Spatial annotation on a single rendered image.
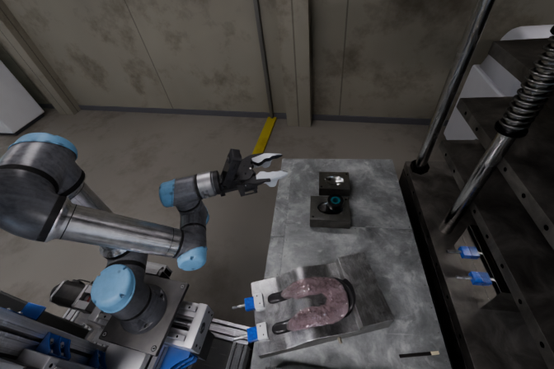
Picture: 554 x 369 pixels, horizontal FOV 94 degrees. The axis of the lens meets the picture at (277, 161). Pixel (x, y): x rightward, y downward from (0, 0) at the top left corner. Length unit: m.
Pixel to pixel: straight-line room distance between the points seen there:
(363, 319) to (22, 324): 1.00
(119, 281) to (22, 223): 0.35
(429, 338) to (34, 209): 1.26
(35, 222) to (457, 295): 1.39
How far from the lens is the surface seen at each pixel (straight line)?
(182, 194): 0.76
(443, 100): 1.47
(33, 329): 1.03
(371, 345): 1.22
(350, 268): 1.18
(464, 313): 1.38
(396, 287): 1.31
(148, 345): 1.09
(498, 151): 1.16
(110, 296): 0.94
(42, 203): 0.68
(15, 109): 5.49
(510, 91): 2.57
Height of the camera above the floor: 1.98
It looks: 44 degrees down
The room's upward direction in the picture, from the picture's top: 8 degrees counter-clockwise
